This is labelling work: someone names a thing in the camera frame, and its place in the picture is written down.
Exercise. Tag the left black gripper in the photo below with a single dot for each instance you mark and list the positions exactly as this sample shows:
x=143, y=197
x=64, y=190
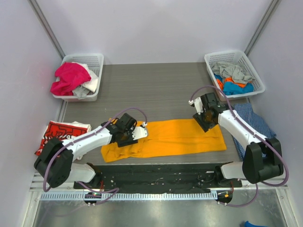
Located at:
x=128, y=143

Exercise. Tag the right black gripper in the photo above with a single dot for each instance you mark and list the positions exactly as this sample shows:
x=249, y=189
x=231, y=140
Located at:
x=202, y=123

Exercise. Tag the orange yellow t shirt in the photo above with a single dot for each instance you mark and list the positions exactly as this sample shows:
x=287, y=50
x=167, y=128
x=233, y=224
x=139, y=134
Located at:
x=169, y=138

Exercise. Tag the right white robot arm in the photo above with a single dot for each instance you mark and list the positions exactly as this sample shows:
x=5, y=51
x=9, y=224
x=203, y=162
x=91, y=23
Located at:
x=262, y=154

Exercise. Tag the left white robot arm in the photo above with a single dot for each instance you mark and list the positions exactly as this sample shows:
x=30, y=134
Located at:
x=56, y=163

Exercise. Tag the blue t shirt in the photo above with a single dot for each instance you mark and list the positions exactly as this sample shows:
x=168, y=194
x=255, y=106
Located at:
x=229, y=87

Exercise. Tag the blue checkered shirt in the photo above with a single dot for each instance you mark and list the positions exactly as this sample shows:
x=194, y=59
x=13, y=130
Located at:
x=246, y=112

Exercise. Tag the right white plastic basket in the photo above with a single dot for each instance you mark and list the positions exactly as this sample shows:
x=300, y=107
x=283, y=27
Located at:
x=235, y=57

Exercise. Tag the white plastic basket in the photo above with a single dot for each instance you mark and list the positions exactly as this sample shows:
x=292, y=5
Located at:
x=94, y=62
x=235, y=57

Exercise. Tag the grey t shirt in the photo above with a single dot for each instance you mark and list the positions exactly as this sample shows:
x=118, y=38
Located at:
x=234, y=71

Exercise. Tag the white grey garment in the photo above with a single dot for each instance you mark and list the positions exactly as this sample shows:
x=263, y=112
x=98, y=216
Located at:
x=91, y=86

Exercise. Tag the red white printed t shirt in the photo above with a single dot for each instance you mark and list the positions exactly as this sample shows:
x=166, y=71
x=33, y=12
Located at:
x=62, y=131

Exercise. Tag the left white plastic basket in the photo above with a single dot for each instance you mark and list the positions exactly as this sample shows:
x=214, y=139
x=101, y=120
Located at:
x=94, y=62

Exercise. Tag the pink t shirt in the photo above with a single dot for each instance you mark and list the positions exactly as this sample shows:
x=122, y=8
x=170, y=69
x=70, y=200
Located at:
x=70, y=75

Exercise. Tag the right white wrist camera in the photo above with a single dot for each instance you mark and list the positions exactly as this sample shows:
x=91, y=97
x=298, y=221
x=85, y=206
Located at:
x=197, y=104

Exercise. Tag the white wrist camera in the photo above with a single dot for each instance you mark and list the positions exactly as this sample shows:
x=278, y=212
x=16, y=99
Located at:
x=197, y=104
x=140, y=131

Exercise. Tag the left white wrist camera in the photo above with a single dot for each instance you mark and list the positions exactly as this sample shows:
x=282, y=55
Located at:
x=140, y=131

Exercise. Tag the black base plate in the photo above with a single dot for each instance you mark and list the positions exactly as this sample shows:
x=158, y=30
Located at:
x=163, y=178

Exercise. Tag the white slotted cable duct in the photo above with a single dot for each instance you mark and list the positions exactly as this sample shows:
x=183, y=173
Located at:
x=77, y=196

